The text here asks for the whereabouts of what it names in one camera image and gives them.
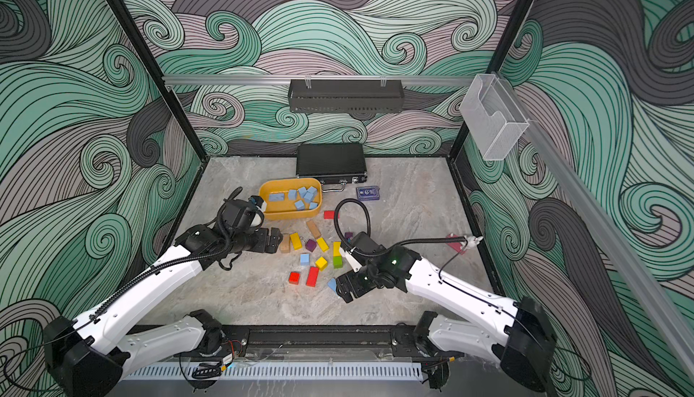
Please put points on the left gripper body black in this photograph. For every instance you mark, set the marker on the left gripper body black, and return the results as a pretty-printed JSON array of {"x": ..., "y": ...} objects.
[{"x": 257, "y": 241}]

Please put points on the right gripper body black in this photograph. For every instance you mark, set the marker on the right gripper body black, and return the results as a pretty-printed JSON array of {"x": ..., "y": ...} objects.
[{"x": 363, "y": 280}]

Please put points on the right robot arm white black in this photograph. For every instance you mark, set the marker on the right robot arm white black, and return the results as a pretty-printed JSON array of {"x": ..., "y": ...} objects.
[{"x": 514, "y": 335}]

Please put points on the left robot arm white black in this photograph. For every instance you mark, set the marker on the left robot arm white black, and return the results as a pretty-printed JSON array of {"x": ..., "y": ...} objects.
[{"x": 89, "y": 355}]

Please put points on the green cube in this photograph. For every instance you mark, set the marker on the green cube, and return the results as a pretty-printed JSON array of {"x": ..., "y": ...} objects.
[{"x": 338, "y": 261}]

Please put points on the natural wood block left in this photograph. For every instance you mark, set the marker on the natural wood block left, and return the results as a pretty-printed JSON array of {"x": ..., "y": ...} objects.
[{"x": 286, "y": 245}]

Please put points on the natural wood block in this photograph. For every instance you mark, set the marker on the natural wood block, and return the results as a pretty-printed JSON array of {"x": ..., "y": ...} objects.
[
  {"x": 313, "y": 228},
  {"x": 286, "y": 245}
]

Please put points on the yellow cube lower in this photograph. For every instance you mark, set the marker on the yellow cube lower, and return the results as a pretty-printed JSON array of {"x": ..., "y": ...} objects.
[{"x": 321, "y": 263}]

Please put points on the red long block bottom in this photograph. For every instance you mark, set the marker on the red long block bottom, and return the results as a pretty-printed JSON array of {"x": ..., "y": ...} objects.
[{"x": 312, "y": 276}]

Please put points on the yellow long block left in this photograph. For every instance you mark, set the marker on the yellow long block left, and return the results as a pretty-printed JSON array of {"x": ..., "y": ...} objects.
[{"x": 296, "y": 242}]

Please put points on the yellow long block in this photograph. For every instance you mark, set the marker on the yellow long block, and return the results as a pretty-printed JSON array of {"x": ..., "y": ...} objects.
[
  {"x": 296, "y": 242},
  {"x": 336, "y": 248}
]

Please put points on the yellow long block right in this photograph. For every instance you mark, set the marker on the yellow long block right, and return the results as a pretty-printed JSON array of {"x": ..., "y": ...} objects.
[{"x": 336, "y": 248}]

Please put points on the yellow block centre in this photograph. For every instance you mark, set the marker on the yellow block centre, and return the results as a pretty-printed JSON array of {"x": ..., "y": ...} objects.
[{"x": 322, "y": 244}]

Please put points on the yellow plastic bin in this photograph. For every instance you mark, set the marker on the yellow plastic bin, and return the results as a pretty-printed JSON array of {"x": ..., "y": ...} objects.
[{"x": 286, "y": 209}]

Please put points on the red cube bottom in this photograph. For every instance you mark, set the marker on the red cube bottom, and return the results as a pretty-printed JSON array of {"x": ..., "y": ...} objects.
[{"x": 294, "y": 278}]

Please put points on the purple cube centre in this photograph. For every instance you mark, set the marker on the purple cube centre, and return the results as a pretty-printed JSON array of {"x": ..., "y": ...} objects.
[{"x": 310, "y": 245}]

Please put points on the natural wood block upper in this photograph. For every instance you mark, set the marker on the natural wood block upper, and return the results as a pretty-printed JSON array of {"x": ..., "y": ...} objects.
[{"x": 313, "y": 228}]

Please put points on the blue card deck box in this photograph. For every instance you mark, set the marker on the blue card deck box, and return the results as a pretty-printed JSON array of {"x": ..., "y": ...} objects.
[{"x": 370, "y": 193}]

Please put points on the black ribbed case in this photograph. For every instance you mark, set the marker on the black ribbed case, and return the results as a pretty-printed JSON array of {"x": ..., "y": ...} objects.
[{"x": 332, "y": 163}]

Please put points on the pink and white toy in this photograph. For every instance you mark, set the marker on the pink and white toy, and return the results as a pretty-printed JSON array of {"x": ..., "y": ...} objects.
[{"x": 462, "y": 244}]

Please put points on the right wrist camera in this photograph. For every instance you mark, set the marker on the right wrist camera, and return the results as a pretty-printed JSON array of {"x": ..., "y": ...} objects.
[{"x": 347, "y": 252}]

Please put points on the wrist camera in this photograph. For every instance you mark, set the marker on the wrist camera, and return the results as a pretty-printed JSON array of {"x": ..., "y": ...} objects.
[
  {"x": 347, "y": 252},
  {"x": 258, "y": 206}
]

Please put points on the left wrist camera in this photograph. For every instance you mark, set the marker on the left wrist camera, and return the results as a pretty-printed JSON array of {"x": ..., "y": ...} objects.
[{"x": 258, "y": 206}]

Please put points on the white slotted cable duct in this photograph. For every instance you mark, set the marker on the white slotted cable duct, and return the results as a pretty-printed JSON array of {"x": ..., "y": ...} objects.
[{"x": 288, "y": 371}]

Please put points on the aluminium rail back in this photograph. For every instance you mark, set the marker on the aluminium rail back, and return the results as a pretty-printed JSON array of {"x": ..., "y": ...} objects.
[{"x": 285, "y": 80}]

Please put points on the aluminium rail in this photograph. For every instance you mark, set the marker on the aluminium rail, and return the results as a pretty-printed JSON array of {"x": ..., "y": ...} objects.
[
  {"x": 551, "y": 137},
  {"x": 285, "y": 80}
]

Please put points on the black wall shelf tray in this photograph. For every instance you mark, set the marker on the black wall shelf tray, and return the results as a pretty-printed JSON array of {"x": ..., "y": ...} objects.
[{"x": 363, "y": 97}]

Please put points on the clear acrylic wall holder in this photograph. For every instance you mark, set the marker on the clear acrylic wall holder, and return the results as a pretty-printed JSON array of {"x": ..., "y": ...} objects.
[{"x": 493, "y": 113}]

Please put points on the aluminium rail right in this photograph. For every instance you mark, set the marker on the aluminium rail right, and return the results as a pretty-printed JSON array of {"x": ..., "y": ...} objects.
[{"x": 551, "y": 137}]

